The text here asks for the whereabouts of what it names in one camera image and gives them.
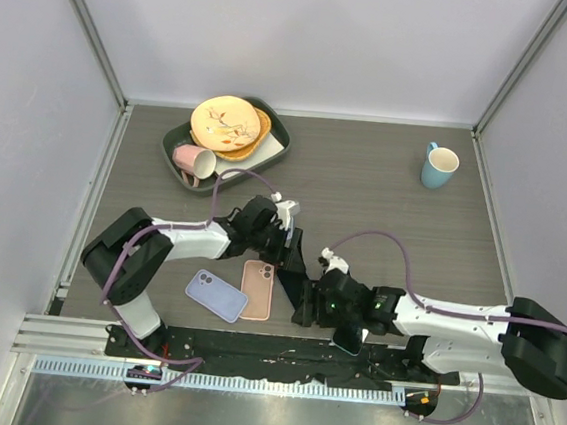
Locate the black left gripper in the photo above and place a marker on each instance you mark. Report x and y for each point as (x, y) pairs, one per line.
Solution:
(295, 262)

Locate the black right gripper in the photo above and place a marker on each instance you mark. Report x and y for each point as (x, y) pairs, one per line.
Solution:
(324, 318)

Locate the pink phone case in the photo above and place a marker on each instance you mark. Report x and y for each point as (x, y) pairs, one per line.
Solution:
(257, 282)

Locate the teal-edged phone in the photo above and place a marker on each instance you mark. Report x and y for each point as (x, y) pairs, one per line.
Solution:
(348, 339)

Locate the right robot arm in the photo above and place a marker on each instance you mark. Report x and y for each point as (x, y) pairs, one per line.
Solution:
(521, 340)

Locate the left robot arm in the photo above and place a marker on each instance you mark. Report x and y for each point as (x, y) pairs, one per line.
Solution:
(126, 256)

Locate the lavender phone case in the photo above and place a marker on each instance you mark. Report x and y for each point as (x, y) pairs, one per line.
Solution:
(216, 295)

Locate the white paper sheet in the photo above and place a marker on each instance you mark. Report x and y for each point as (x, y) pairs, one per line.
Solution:
(268, 148)

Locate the pink mug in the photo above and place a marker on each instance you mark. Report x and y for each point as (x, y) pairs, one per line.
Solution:
(194, 162)

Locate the woven orange plate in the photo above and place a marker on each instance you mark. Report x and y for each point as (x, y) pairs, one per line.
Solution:
(255, 144)

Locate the floral cream plate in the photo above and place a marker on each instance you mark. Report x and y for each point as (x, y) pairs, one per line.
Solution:
(225, 123)

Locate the blue mug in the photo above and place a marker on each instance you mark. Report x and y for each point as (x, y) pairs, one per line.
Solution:
(439, 166)

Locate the dark green tray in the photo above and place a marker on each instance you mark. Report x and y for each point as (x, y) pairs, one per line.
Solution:
(181, 135)

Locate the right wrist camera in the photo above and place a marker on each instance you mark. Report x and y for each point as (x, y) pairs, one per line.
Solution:
(330, 261)

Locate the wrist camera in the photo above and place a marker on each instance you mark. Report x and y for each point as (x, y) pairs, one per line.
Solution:
(330, 261)
(286, 212)

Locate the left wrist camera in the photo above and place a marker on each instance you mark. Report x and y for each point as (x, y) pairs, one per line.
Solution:
(286, 212)

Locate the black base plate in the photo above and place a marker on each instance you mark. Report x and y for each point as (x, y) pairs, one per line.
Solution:
(293, 359)

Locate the white cable duct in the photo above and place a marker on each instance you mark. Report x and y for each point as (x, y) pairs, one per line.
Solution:
(137, 373)

